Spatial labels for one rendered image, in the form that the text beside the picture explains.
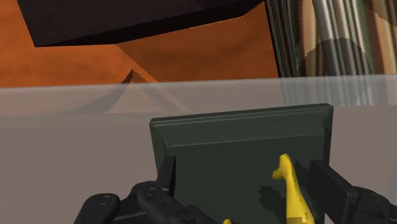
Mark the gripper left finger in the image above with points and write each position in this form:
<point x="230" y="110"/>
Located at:
<point x="145" y="198"/>

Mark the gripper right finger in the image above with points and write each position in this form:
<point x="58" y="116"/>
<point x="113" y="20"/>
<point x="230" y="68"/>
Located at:
<point x="341" y="195"/>

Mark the yellow banana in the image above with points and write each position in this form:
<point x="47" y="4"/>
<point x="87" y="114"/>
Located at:
<point x="293" y="192"/>

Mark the dark green rectangular tray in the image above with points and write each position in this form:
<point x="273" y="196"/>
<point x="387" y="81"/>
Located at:
<point x="226" y="161"/>

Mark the striped curtain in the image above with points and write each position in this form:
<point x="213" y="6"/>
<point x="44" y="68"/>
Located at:
<point x="338" y="37"/>

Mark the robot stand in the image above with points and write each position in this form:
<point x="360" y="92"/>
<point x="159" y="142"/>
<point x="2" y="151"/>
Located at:
<point x="124" y="18"/>

